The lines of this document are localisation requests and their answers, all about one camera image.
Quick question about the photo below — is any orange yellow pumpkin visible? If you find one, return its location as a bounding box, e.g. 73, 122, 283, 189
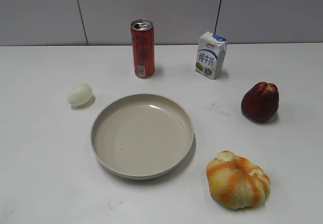
206, 150, 271, 209

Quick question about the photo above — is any red soda can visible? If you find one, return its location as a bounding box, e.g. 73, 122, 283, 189
130, 19, 155, 78

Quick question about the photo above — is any dark red apple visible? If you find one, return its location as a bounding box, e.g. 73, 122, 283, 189
241, 82, 279, 123

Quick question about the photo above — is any white milk carton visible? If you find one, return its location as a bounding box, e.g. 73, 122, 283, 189
195, 31, 227, 80

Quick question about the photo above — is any beige round plate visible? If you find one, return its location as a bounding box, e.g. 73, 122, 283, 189
90, 94, 195, 180

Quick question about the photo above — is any white egg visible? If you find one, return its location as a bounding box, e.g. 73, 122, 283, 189
68, 83, 93, 106

